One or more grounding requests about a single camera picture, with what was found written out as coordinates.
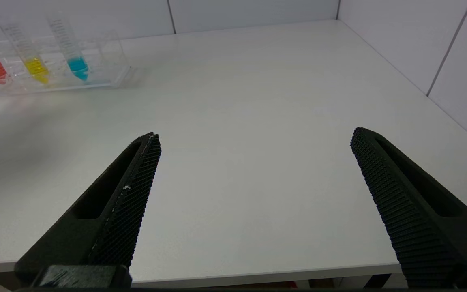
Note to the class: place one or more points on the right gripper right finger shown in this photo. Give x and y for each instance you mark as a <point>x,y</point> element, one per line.
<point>416,211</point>

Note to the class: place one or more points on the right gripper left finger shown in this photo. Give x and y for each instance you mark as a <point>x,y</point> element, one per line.
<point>108,211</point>

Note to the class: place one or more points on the test tube with yellow pigment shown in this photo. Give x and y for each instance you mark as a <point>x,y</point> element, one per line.
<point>35,67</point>

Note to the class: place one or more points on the test tube with blue pigment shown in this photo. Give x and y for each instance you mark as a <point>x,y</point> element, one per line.
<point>78,67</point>

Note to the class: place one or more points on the clear acrylic test tube rack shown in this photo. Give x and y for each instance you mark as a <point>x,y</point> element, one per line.
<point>103,69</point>

